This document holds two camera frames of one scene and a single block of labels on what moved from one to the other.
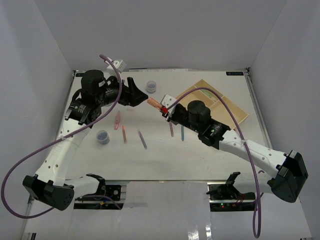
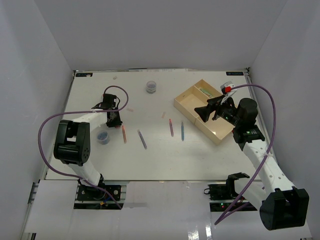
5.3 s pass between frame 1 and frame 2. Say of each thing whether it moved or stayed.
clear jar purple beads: stayed
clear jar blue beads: stayed
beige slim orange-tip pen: stayed
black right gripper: moved
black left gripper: moved
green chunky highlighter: stayed
